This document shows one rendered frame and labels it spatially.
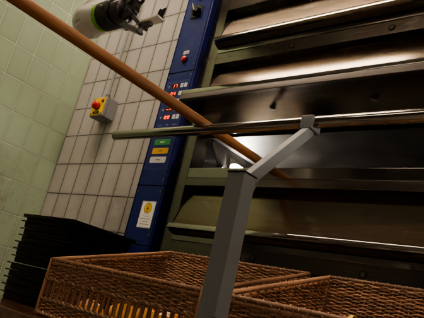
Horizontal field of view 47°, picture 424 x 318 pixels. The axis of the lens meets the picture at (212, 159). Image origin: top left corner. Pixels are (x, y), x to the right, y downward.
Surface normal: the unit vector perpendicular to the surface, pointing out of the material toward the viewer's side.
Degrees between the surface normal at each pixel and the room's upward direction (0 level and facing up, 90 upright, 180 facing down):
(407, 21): 90
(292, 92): 169
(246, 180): 90
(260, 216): 70
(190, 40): 90
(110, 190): 90
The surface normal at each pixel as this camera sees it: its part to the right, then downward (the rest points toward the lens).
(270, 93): -0.32, 0.85
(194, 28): -0.59, -0.36
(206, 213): -0.48, -0.66
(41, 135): 0.77, -0.01
